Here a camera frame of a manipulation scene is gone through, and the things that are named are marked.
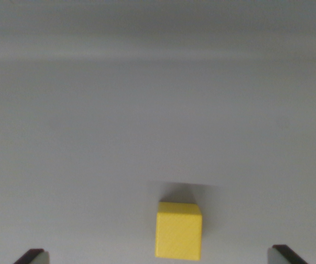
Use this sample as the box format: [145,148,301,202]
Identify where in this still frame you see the yellow wooden cube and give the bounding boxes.
[154,201,203,261]

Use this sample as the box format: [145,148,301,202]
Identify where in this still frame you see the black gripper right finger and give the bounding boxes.
[267,244,308,264]

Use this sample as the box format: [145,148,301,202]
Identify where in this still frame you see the white plastic tray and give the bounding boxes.
[0,0,316,264]

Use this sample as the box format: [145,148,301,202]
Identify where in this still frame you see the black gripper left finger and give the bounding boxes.
[13,248,50,264]

